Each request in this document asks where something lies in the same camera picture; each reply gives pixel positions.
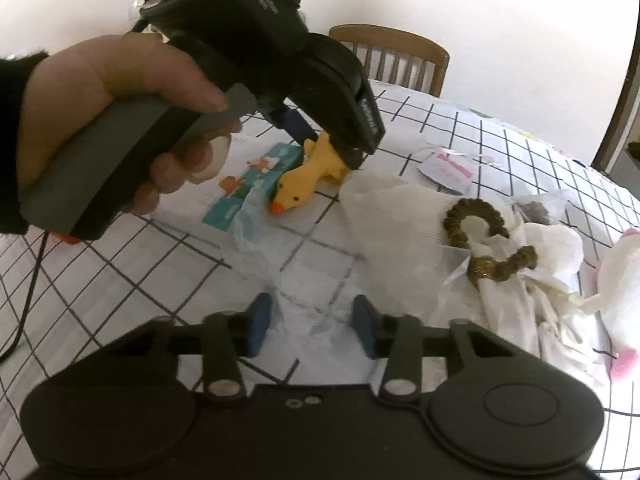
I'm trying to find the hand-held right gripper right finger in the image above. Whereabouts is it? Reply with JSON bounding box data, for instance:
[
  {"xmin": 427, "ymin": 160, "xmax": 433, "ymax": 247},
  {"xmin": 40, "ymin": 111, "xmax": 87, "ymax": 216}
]
[{"xmin": 352, "ymin": 295, "xmax": 521, "ymax": 404}]

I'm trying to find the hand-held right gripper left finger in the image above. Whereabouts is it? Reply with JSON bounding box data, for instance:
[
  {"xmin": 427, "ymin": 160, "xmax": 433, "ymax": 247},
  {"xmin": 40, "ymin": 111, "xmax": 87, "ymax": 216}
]
[{"xmin": 116, "ymin": 292, "xmax": 274, "ymax": 403}]

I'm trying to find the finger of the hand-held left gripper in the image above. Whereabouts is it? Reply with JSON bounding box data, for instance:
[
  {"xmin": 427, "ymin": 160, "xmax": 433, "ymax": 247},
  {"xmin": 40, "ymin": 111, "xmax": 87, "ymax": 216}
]
[
  {"xmin": 270, "ymin": 105, "xmax": 319, "ymax": 146},
  {"xmin": 337, "ymin": 142, "xmax": 373, "ymax": 172}
]

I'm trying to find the clear plastic wrap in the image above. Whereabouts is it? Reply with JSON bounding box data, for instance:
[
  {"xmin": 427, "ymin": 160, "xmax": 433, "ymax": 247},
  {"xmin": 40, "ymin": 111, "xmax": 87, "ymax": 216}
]
[{"xmin": 230, "ymin": 195, "xmax": 353, "ymax": 358}]

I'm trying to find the yellow rubber duck toy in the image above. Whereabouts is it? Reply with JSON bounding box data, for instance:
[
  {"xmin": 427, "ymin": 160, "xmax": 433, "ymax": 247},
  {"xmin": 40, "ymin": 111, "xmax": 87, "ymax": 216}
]
[{"xmin": 270, "ymin": 132, "xmax": 351, "ymax": 216}]

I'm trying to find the white mesh cloth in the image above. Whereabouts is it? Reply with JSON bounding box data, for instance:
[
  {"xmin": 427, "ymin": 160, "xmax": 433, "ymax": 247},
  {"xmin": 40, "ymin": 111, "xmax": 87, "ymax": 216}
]
[{"xmin": 340, "ymin": 171, "xmax": 482, "ymax": 323}]

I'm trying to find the person's left forearm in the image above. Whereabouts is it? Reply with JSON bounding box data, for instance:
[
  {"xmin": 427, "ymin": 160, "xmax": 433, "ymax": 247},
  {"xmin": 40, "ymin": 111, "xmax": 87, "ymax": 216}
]
[{"xmin": 0, "ymin": 51, "xmax": 51, "ymax": 236}]

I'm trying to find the person's left hand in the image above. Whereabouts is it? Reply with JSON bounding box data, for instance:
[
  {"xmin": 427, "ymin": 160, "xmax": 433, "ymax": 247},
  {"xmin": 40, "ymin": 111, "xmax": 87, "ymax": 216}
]
[{"xmin": 17, "ymin": 34, "xmax": 244, "ymax": 218}]

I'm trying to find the teal cartoon tissue pack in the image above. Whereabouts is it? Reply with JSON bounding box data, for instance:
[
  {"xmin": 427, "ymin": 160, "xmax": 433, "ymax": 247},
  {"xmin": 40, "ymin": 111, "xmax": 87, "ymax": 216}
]
[{"xmin": 202, "ymin": 142, "xmax": 306, "ymax": 227}]

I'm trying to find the pink and white card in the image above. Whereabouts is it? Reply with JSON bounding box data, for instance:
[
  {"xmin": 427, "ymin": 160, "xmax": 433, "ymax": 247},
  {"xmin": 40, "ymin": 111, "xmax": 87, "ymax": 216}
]
[{"xmin": 419, "ymin": 147, "xmax": 501, "ymax": 195}]

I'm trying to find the checkered white tablecloth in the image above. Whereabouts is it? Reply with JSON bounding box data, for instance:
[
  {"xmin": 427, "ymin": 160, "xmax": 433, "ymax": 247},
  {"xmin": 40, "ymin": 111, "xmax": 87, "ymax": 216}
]
[{"xmin": 0, "ymin": 77, "xmax": 640, "ymax": 480}]

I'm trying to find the wooden chair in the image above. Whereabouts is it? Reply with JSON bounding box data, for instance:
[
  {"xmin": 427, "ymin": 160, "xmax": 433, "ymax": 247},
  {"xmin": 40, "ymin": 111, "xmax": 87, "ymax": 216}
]
[{"xmin": 328, "ymin": 23, "xmax": 451, "ymax": 97}]

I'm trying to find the teal and white box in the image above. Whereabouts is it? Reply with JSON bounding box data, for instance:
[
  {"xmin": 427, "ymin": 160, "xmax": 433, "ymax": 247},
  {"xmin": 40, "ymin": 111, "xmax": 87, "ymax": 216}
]
[{"xmin": 150, "ymin": 115, "xmax": 307, "ymax": 233}]

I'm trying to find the small grey fuzzy toy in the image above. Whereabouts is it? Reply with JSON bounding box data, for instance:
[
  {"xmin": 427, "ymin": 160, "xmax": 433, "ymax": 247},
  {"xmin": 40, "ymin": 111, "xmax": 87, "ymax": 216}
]
[{"xmin": 519, "ymin": 201, "xmax": 552, "ymax": 224}]

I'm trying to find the cream fringed cloth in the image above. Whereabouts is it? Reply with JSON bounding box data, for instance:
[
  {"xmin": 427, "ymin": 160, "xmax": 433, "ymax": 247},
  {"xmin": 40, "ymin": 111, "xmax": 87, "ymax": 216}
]
[{"xmin": 530, "ymin": 285, "xmax": 617, "ymax": 397}]

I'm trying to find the white folded cloth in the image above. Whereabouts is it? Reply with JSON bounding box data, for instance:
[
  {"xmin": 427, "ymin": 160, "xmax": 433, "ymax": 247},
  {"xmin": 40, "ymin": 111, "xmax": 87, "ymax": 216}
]
[{"xmin": 467, "ymin": 204, "xmax": 586, "ymax": 361}]

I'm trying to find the dark wooden door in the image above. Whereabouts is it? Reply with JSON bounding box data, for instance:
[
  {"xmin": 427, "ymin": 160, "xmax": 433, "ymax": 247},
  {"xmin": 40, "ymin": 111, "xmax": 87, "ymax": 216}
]
[{"xmin": 591, "ymin": 72, "xmax": 640, "ymax": 175}]

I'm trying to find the white plush toy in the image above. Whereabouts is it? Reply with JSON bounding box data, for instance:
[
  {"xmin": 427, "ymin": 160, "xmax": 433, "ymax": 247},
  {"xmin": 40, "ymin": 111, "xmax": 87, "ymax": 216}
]
[{"xmin": 581, "ymin": 227, "xmax": 640, "ymax": 382}]

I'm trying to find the brown braided rope ring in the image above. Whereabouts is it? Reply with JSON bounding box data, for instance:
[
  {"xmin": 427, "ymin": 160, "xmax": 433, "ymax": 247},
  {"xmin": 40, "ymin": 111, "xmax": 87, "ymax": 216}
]
[
  {"xmin": 442, "ymin": 198, "xmax": 511, "ymax": 249},
  {"xmin": 467, "ymin": 245, "xmax": 540, "ymax": 282}
]

